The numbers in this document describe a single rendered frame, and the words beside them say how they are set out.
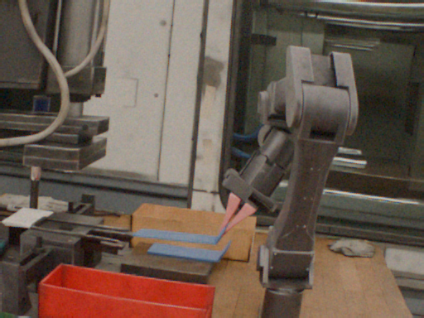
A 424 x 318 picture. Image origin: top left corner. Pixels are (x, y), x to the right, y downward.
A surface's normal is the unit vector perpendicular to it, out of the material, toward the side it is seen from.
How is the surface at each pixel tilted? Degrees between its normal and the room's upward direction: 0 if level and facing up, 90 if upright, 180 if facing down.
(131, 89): 90
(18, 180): 90
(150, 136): 90
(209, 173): 90
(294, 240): 115
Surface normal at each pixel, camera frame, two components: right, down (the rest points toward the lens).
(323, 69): 0.04, -0.09
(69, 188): -0.24, 0.18
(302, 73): 0.07, -0.52
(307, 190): -0.02, 0.59
